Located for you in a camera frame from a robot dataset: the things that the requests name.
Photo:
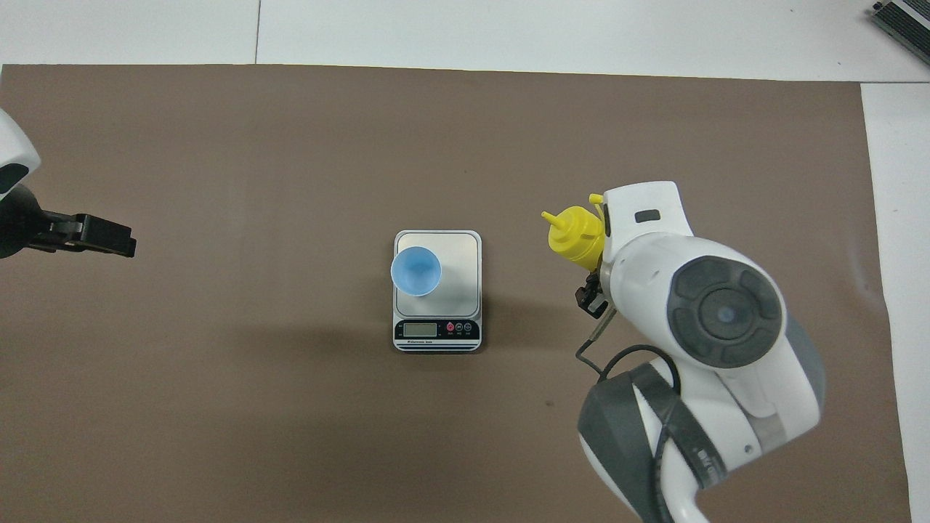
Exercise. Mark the grey ribbed metal device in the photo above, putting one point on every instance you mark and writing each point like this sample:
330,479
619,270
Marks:
908,25

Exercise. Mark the yellow squeeze bottle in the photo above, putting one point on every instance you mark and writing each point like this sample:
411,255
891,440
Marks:
577,236

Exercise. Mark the light blue plastic cup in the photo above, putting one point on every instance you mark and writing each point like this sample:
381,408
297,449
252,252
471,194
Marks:
415,270

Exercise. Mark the brown table mat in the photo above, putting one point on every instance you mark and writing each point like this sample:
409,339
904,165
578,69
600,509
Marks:
290,436

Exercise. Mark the silver digital kitchen scale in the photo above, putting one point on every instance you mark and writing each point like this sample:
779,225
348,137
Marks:
461,276

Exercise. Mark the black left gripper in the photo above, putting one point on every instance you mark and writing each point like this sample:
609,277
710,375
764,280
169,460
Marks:
14,225

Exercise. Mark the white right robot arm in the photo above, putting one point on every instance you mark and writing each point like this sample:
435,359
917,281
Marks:
726,312

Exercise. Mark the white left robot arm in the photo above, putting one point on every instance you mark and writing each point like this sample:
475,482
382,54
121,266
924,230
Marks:
11,145

